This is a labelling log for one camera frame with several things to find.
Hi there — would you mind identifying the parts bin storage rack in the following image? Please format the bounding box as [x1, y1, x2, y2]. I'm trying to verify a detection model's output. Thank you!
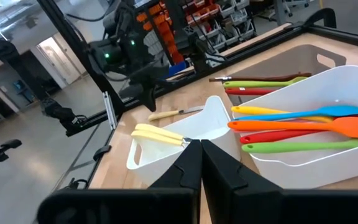
[134, 0, 257, 68]

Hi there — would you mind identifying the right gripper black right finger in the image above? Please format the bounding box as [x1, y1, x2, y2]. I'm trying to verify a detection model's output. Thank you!
[202, 139, 282, 224]

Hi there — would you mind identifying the white door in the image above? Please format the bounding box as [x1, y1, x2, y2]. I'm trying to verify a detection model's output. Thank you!
[37, 36, 82, 90]

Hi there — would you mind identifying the blue storage box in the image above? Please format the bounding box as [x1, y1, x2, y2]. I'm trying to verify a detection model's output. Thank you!
[162, 60, 190, 80]

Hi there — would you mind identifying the grey plastic handled bin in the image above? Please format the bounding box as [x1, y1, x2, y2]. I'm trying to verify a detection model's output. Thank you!
[226, 44, 348, 106]

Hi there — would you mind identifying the yellow silicone spatula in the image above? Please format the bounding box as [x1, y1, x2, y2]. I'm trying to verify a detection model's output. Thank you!
[231, 105, 334, 123]

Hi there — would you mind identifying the orange silicone spatula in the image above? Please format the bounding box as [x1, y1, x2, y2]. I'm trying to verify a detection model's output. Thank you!
[227, 116, 358, 140]

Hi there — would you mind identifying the red silicone spoon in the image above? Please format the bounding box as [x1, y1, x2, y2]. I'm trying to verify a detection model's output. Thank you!
[224, 87, 276, 96]

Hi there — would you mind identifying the red silicone spatula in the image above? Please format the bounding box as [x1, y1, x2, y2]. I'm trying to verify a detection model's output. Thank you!
[239, 129, 324, 145]

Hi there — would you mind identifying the green silicone spatula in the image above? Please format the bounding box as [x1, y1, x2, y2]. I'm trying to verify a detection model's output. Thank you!
[241, 138, 358, 154]

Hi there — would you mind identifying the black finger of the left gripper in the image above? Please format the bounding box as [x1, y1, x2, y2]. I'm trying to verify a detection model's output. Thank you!
[118, 83, 144, 100]
[140, 79, 158, 112]

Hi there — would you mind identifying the green silicone spoon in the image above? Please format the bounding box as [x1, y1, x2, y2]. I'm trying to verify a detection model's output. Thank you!
[222, 77, 309, 90]

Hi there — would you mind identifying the white plastic handled bin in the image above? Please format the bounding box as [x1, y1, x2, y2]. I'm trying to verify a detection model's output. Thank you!
[126, 95, 242, 187]
[231, 64, 358, 190]

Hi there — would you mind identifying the blue silicone spatula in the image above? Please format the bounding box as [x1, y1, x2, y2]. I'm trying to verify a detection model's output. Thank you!
[233, 105, 358, 122]

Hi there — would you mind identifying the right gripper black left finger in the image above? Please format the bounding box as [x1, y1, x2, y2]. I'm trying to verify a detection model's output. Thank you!
[149, 139, 203, 190]

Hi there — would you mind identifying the cream handled table knife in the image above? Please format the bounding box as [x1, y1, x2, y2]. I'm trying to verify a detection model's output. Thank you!
[147, 105, 205, 123]
[134, 123, 186, 141]
[130, 129, 195, 147]

